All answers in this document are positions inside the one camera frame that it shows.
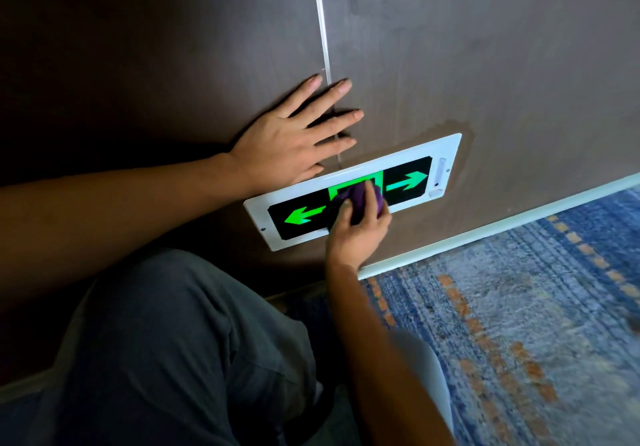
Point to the metal wall trim strip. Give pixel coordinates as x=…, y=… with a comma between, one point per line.
x=322, y=26

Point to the person's left forearm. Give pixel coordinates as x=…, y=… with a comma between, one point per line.
x=115, y=221

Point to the person's left little finger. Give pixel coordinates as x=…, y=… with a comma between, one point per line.
x=300, y=96

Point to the person's right thumb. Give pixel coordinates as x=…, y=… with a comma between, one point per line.
x=343, y=216

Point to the white green arrow exit sign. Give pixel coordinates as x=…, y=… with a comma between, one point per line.
x=300, y=213

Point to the person's left middle finger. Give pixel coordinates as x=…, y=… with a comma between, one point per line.
x=337, y=123

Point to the person's left thumb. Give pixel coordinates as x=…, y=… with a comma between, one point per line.
x=310, y=173

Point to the purple cleaning cloth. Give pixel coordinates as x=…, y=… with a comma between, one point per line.
x=357, y=203

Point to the person's right forearm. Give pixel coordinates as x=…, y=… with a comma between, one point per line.
x=385, y=355

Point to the person's left hand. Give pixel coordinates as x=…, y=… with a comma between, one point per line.
x=272, y=148

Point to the white baseboard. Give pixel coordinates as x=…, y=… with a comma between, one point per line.
x=500, y=228

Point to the person's right hand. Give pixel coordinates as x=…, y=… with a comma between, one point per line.
x=356, y=241

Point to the person's grey trousers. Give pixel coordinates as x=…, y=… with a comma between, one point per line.
x=175, y=350

